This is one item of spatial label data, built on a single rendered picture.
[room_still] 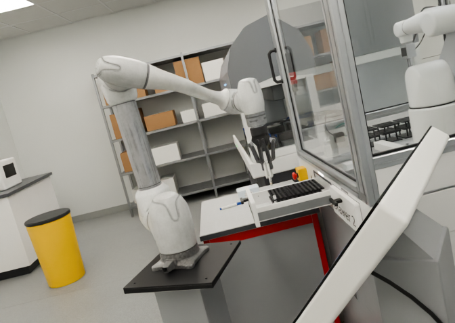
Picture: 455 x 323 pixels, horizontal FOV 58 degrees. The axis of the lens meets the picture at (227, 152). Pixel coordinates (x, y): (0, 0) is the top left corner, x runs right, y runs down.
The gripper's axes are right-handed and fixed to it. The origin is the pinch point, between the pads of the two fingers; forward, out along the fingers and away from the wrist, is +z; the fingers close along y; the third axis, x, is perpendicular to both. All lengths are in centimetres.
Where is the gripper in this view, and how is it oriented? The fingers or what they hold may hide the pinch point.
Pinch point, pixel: (267, 169)
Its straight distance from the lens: 184.1
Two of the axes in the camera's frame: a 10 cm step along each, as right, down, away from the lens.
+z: 2.4, 9.6, 1.5
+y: 9.1, -1.7, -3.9
